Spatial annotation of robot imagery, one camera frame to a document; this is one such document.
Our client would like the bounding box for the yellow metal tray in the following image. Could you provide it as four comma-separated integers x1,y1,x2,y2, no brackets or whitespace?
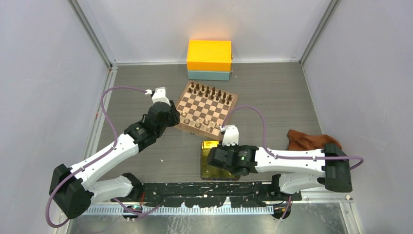
200,140,241,181

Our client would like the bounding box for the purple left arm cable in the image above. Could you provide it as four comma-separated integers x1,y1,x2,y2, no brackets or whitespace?
45,86,162,228

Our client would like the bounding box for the yellow plastic box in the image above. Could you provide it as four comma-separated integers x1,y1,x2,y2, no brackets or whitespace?
186,39,232,72

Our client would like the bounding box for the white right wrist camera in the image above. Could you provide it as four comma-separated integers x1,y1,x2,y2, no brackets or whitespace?
220,125,239,146

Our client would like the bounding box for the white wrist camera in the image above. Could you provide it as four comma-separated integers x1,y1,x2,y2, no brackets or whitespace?
145,87,170,106
220,125,239,146

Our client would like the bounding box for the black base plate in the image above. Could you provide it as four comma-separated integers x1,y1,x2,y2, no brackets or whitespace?
119,181,289,208

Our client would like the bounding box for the teal plastic box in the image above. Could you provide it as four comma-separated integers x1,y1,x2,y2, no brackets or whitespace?
188,70,231,81

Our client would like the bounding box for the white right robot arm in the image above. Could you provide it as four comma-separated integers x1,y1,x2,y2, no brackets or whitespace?
207,144,353,200

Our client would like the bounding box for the wooden chess board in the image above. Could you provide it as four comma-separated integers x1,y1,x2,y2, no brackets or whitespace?
175,80,239,140

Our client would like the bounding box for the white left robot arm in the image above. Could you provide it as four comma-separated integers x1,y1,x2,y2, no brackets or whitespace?
46,100,180,219

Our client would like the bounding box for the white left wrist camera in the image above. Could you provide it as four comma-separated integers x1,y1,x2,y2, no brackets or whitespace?
145,87,170,106

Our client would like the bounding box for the brown cloth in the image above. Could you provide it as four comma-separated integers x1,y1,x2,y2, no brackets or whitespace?
287,129,342,151

